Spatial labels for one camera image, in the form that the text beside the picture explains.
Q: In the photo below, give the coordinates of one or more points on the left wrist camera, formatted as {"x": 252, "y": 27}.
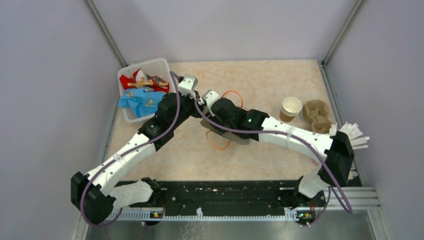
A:
{"x": 187, "y": 86}

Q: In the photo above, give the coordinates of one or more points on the red snack bag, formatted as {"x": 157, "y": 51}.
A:
{"x": 138, "y": 79}

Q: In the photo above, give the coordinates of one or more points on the paper takeout bag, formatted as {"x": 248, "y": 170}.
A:
{"x": 227, "y": 135}

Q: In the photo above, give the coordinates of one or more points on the stack of paper cups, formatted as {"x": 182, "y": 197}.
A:
{"x": 290, "y": 108}

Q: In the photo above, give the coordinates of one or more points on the white wrapped straws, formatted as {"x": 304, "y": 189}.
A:
{"x": 355, "y": 135}

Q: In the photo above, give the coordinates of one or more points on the blue snack bag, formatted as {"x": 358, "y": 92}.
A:
{"x": 141, "y": 101}

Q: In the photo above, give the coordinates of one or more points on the cardboard cup carrier stack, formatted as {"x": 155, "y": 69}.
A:
{"x": 316, "y": 113}

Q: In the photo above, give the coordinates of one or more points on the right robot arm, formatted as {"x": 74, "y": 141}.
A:
{"x": 333, "y": 152}

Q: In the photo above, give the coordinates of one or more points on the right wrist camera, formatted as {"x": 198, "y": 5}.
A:
{"x": 208, "y": 99}

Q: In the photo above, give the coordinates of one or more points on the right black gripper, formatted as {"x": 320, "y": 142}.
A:
{"x": 222, "y": 129}

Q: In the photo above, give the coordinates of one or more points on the white plastic basket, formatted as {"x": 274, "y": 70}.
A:
{"x": 155, "y": 67}

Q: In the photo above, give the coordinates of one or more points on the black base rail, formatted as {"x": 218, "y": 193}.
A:
{"x": 240, "y": 200}

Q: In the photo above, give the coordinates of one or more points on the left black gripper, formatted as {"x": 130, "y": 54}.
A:
{"x": 197, "y": 113}

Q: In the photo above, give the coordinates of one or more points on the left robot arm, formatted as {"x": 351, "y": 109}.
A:
{"x": 96, "y": 194}

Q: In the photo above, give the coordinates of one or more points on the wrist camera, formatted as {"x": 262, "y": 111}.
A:
{"x": 187, "y": 86}
{"x": 208, "y": 99}

